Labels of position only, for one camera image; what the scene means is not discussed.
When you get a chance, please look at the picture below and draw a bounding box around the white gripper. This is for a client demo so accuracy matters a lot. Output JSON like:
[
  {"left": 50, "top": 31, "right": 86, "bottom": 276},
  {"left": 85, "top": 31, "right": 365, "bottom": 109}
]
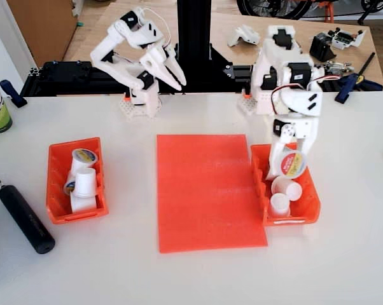
[
  {"left": 138, "top": 45, "right": 188, "bottom": 92},
  {"left": 265, "top": 116, "right": 319, "bottom": 182}
]

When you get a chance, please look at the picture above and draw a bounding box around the orange bin with white label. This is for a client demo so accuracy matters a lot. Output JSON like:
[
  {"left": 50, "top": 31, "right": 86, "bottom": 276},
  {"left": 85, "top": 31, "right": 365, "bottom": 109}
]
[{"left": 250, "top": 142, "right": 322, "bottom": 227}]

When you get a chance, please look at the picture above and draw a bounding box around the orange foam mat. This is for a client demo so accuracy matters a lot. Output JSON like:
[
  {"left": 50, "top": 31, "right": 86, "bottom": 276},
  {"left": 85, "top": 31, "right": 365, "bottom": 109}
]
[{"left": 155, "top": 133, "right": 269, "bottom": 254}]

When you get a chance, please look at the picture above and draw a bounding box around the blue lid white coffee pod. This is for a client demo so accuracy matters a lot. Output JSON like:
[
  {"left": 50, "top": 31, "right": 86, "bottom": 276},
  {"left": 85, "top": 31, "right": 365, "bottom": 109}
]
[
  {"left": 63, "top": 173, "right": 78, "bottom": 195},
  {"left": 70, "top": 193, "right": 99, "bottom": 214},
  {"left": 70, "top": 147, "right": 100, "bottom": 175},
  {"left": 74, "top": 167, "right": 99, "bottom": 198}
]

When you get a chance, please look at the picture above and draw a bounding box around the orange plastic bin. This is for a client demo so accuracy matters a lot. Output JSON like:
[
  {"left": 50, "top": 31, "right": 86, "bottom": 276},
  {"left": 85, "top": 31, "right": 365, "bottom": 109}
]
[{"left": 45, "top": 137, "right": 111, "bottom": 226}]

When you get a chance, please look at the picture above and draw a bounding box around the wooden table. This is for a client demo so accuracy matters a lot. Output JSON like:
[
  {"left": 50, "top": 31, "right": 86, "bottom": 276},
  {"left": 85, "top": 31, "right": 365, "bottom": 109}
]
[{"left": 62, "top": 2, "right": 383, "bottom": 96}]

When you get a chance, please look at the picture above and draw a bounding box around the white printed robot part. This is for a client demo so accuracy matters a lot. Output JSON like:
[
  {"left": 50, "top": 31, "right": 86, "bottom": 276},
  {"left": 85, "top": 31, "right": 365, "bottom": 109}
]
[{"left": 226, "top": 24, "right": 261, "bottom": 48}]

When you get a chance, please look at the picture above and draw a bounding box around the blue bar clamp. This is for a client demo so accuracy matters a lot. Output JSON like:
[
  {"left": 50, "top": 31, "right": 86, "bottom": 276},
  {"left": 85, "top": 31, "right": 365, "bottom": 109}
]
[
  {"left": 334, "top": 51, "right": 383, "bottom": 104},
  {"left": 0, "top": 79, "right": 29, "bottom": 109}
]

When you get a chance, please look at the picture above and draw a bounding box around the metal clamp tool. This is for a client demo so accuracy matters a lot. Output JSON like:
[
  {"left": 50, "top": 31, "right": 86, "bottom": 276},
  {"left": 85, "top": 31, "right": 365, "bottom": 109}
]
[{"left": 318, "top": 60, "right": 354, "bottom": 79}]

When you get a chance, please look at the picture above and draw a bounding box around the black bicycle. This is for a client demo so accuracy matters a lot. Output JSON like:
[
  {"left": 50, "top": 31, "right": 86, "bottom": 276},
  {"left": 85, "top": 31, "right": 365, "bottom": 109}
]
[{"left": 235, "top": 0, "right": 383, "bottom": 25}]

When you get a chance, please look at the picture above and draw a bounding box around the black plastic mounting block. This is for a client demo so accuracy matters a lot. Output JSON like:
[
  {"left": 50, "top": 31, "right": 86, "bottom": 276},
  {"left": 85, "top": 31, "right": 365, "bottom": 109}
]
[{"left": 40, "top": 60, "right": 94, "bottom": 84}]

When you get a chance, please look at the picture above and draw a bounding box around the black printed part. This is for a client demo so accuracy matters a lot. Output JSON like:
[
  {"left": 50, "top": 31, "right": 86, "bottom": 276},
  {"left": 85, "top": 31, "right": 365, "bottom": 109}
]
[{"left": 309, "top": 35, "right": 337, "bottom": 63}]

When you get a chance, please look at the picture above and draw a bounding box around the white crumpled sheet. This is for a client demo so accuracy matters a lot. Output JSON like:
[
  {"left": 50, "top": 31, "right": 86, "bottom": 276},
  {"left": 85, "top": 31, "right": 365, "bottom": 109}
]
[{"left": 71, "top": 0, "right": 84, "bottom": 18}]

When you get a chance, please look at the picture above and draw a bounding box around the white device with circuit board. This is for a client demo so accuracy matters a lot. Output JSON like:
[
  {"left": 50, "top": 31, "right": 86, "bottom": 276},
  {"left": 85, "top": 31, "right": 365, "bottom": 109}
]
[{"left": 317, "top": 27, "right": 366, "bottom": 50}]

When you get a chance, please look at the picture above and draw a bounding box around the brown wooden cabinet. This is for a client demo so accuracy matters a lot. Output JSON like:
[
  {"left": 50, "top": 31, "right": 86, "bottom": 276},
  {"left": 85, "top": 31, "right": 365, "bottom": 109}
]
[{"left": 6, "top": 0, "right": 80, "bottom": 68}]

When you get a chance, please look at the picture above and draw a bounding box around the black electric screwdriver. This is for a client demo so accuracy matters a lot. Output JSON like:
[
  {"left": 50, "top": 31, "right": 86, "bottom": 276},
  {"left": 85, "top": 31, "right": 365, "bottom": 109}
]
[{"left": 0, "top": 173, "right": 56, "bottom": 255}]

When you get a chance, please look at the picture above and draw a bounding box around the black aluminium frame post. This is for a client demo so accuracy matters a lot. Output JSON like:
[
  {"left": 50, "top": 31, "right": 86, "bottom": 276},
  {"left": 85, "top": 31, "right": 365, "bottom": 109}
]
[{"left": 159, "top": 0, "right": 233, "bottom": 69}]

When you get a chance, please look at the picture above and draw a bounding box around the black aluminium frame rail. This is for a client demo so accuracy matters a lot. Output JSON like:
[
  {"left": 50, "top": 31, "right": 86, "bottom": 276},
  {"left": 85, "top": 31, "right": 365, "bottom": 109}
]
[{"left": 19, "top": 63, "right": 342, "bottom": 97}]

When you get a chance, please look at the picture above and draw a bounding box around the orange metal post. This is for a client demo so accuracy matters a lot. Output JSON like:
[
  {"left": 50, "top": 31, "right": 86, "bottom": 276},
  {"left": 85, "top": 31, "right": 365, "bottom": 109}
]
[{"left": 324, "top": 0, "right": 335, "bottom": 22}]

